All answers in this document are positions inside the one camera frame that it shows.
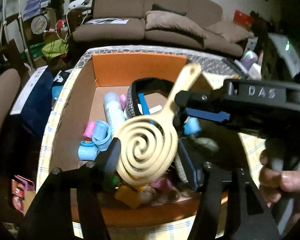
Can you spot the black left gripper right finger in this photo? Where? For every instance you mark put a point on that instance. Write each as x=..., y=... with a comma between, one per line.
x=247, y=216

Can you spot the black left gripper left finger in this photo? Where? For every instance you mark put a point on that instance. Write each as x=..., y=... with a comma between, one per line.
x=49, y=215

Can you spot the orange hair roller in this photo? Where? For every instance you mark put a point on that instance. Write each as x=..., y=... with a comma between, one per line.
x=128, y=196

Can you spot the blue hair roller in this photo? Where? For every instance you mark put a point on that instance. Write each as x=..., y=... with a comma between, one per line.
x=192, y=126

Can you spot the cream spiral paddle brush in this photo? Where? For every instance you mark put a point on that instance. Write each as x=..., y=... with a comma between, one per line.
x=149, y=142

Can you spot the person right hand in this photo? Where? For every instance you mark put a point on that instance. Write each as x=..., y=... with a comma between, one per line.
x=274, y=183

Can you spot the yellow plaid tablecloth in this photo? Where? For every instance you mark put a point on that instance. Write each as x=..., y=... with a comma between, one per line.
x=55, y=119

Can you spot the purple container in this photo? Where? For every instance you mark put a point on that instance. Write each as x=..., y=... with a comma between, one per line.
x=249, y=59

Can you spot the pink roller in box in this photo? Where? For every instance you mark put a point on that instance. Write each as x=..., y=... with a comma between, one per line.
x=87, y=135

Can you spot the brown cushion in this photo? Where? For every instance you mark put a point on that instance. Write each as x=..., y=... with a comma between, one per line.
x=161, y=20
x=230, y=31

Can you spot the red box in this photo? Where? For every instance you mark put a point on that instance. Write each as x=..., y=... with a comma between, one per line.
x=242, y=19

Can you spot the light blue roller in box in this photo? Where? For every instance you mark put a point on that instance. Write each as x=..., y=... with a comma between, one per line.
x=102, y=135

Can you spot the navy blue box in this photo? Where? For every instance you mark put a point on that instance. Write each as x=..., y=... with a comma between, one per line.
x=34, y=102

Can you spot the white spray bottle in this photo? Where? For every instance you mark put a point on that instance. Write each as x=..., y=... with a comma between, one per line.
x=114, y=113

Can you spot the brown chair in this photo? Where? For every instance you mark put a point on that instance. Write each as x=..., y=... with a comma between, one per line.
x=9, y=87

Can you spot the orange cardboard box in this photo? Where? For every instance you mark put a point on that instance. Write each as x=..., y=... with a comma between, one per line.
x=115, y=72

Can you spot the black small pillow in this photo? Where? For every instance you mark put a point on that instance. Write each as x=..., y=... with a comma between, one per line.
x=157, y=7

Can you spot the green bag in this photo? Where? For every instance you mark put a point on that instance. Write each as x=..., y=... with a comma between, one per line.
x=55, y=49

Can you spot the brown sofa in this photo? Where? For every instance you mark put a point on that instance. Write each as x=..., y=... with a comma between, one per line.
x=202, y=12

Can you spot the papers on sofa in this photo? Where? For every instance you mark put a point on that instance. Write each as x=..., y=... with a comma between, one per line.
x=107, y=21

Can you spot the round tin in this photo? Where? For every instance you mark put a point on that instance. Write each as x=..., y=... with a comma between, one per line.
x=40, y=24

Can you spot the white lamp device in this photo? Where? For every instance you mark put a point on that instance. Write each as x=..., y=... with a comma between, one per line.
x=79, y=4

